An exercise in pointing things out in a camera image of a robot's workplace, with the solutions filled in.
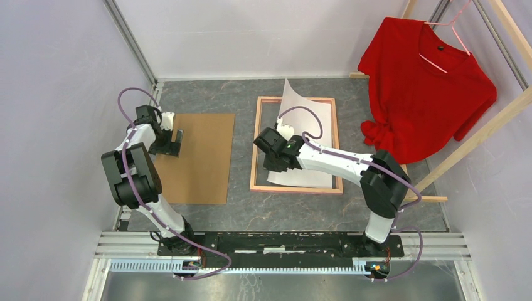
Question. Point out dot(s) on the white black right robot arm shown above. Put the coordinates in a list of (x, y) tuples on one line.
[(383, 182)]

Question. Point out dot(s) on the coastal landscape photo print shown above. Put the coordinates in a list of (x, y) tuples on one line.
[(314, 118)]

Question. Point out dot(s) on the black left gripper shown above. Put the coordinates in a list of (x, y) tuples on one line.
[(171, 148)]

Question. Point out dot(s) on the pink wooden picture frame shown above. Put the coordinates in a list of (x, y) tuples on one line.
[(254, 187)]

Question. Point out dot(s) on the brown backing board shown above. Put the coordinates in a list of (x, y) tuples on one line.
[(200, 174)]

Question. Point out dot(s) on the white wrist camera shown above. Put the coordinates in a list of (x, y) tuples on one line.
[(167, 121), (285, 130)]

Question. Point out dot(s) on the red t-shirt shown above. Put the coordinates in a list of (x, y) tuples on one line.
[(422, 92)]

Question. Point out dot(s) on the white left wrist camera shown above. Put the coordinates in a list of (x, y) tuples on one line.
[(167, 121)]

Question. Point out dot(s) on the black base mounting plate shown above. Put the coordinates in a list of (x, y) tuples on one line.
[(290, 249)]

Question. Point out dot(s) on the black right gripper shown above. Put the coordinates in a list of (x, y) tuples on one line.
[(269, 165)]

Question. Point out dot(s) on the aluminium rail frame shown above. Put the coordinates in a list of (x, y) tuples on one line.
[(436, 266)]

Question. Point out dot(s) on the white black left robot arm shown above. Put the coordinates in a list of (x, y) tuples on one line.
[(135, 183)]

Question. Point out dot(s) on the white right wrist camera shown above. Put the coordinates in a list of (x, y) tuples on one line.
[(285, 130)]

